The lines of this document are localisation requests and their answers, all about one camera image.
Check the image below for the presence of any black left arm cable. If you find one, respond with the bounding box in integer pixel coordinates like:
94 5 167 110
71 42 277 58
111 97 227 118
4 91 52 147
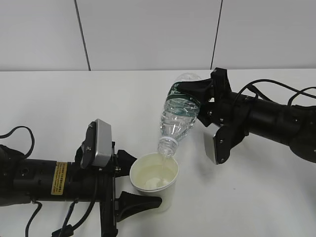
0 126 99 237

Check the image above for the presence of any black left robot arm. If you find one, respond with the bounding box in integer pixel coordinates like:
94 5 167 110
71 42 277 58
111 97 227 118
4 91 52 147
0 145 162 237

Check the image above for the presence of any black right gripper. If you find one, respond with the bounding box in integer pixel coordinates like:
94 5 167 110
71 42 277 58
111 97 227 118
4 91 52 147
177 68 254 164

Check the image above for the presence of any white paper cup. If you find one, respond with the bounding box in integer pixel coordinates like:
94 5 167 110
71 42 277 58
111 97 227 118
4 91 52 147
129 153 179 213

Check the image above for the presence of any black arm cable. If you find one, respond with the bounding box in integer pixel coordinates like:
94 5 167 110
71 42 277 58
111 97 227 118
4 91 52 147
232 79 316 107
0 126 99 237

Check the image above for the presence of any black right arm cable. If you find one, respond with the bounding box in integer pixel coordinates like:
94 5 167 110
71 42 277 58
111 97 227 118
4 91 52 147
232 79 316 107

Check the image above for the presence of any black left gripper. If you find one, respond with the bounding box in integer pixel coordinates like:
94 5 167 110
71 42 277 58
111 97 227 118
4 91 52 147
99 141 162 237

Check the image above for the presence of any clear water bottle green label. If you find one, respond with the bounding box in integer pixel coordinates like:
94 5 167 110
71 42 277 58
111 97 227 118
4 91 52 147
158 73 201 158

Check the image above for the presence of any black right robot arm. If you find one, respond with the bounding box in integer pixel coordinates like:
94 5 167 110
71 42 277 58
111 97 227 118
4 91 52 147
176 68 316 164

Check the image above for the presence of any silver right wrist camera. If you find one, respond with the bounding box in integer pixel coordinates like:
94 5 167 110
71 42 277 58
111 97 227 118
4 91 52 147
203 131 218 165

